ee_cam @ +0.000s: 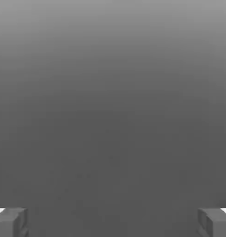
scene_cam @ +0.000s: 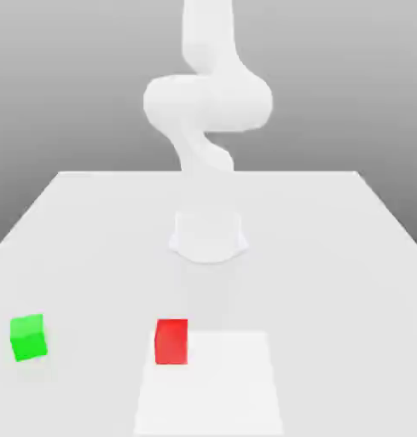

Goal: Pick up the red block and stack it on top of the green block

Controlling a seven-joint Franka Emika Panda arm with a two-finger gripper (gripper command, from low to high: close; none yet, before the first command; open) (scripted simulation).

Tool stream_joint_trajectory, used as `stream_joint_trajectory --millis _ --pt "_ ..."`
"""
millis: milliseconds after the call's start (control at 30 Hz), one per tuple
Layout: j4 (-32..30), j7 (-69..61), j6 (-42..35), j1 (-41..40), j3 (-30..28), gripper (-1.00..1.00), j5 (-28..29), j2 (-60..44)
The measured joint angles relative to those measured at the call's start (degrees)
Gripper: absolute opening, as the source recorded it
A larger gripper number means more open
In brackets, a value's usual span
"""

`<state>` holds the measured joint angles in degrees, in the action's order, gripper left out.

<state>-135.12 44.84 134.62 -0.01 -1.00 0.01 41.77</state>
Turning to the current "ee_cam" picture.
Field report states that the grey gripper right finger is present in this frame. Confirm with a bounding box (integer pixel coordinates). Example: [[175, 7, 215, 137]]
[[197, 207, 226, 237]]

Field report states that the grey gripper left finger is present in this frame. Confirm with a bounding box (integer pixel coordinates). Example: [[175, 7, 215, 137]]
[[0, 207, 30, 237]]

